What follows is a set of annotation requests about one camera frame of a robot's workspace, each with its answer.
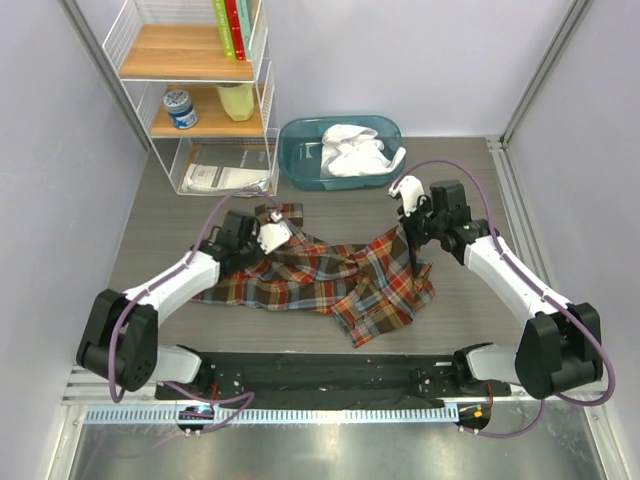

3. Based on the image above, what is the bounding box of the plaid flannel long sleeve shirt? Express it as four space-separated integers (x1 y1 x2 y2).
193 203 435 348

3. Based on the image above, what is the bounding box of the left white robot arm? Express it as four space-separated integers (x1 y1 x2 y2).
76 210 264 402

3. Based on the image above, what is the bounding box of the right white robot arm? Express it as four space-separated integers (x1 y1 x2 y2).
388 176 603 399

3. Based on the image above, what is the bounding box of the white long sleeve shirt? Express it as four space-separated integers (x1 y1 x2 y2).
320 124 406 178

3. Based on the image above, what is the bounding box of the grey white booklet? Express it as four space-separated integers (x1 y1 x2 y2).
182 145 271 195

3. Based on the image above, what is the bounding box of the teal plastic basin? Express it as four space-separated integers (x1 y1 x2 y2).
277 115 406 191

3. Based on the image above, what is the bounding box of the blue white jar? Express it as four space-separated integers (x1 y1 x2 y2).
163 90 198 130

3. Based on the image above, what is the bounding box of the yellow plastic container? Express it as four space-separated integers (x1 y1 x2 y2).
216 83 255 122

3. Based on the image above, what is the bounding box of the red book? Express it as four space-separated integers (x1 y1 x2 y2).
225 0 246 61

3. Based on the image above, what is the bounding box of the teal book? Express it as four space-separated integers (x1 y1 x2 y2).
236 0 254 51

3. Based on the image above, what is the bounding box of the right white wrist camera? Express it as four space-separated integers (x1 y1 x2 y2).
388 175 425 217

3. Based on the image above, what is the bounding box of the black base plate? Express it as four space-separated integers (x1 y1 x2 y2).
181 352 511 401

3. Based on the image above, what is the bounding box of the white wire wooden shelf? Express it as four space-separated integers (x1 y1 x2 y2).
102 1 279 196

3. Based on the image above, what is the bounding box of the white slotted cable duct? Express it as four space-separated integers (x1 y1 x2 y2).
84 403 459 426

